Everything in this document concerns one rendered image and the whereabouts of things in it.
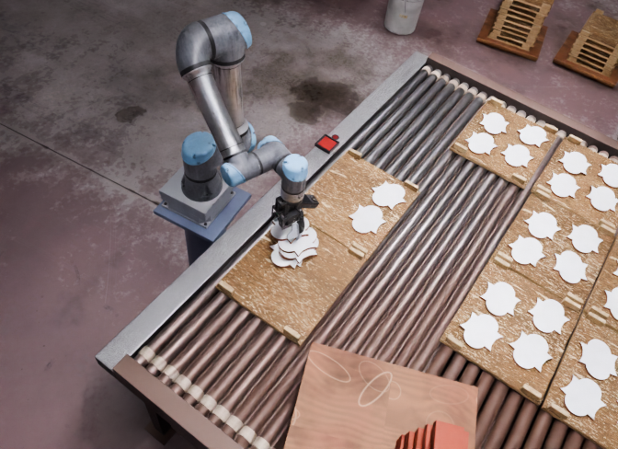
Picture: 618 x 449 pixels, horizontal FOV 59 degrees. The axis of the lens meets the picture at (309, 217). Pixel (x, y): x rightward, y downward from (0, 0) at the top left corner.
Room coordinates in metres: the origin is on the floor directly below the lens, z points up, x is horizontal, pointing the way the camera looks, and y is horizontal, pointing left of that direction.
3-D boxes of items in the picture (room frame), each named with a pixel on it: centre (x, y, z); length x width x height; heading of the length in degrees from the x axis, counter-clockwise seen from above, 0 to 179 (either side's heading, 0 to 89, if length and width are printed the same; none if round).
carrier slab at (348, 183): (1.37, -0.17, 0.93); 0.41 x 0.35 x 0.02; 152
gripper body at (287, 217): (1.12, 0.07, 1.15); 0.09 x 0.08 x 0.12; 131
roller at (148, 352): (1.48, -0.01, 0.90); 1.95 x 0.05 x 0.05; 152
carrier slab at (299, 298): (1.01, 0.02, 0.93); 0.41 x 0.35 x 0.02; 153
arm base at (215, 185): (1.30, 0.41, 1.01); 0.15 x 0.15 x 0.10
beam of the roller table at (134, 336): (1.51, 0.05, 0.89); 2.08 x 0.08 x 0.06; 152
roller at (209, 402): (1.36, -0.23, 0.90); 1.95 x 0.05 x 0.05; 152
